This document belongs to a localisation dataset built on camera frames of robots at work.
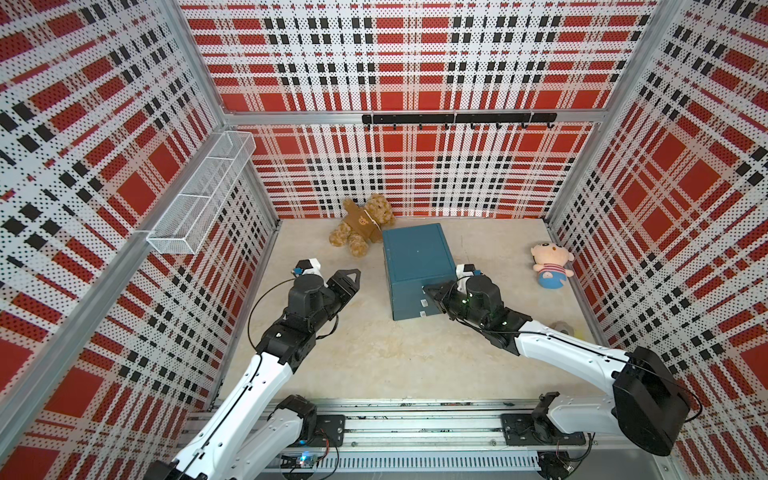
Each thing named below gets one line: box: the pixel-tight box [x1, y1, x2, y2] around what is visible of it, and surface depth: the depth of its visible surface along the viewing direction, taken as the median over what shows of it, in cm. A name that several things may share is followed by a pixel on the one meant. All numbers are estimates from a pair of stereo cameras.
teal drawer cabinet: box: [382, 223, 457, 321], surface depth 86 cm
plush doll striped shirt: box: [531, 242, 575, 290], surface depth 102 cm
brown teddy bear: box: [329, 193, 395, 258], surface depth 113 cm
